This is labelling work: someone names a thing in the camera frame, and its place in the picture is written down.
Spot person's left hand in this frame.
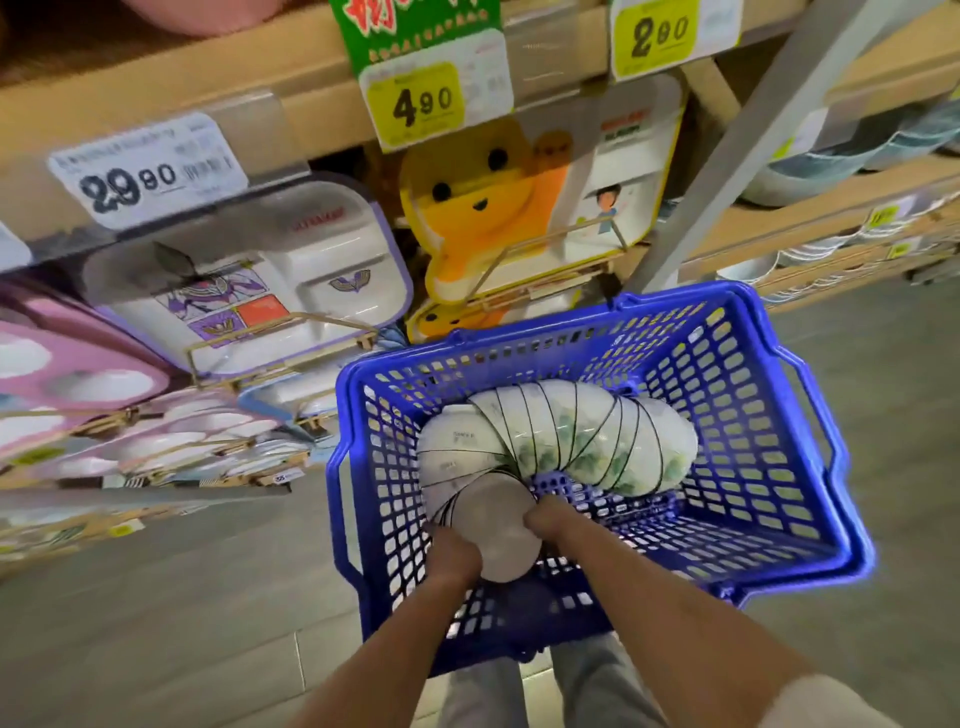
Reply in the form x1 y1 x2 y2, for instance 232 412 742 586
423 524 484 594

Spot person's right hand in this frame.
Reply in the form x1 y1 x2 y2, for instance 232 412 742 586
522 494 583 560

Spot white black-rimmed floral bowl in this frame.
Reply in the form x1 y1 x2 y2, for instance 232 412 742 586
448 474 543 585

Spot nested row of floral bowls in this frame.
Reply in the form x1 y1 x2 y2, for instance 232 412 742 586
416 378 700 541

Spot blue shopping basket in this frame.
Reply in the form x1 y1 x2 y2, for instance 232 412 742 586
326 281 877 676

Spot person's right forearm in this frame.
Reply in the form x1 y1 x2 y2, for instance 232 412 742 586
558 517 815 728

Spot person's left forearm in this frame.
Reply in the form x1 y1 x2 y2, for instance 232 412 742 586
288 573 481 728

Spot person's grey trousers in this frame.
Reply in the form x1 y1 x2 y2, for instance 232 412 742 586
438 633 665 728

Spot blue divided kids plate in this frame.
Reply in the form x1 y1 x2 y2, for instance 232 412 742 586
239 352 391 436

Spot pink divided kids plate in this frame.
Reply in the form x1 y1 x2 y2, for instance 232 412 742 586
0 389 283 481
0 281 174 451

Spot white divided kids plate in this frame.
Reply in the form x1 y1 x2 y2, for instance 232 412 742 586
82 176 414 376

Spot green sign price tag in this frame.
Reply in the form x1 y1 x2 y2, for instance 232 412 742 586
608 0 745 82
329 0 515 155

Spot yellow price tag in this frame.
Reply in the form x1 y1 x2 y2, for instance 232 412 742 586
772 108 830 163

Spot white price tag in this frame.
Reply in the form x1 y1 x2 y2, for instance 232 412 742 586
0 221 35 273
47 112 250 232

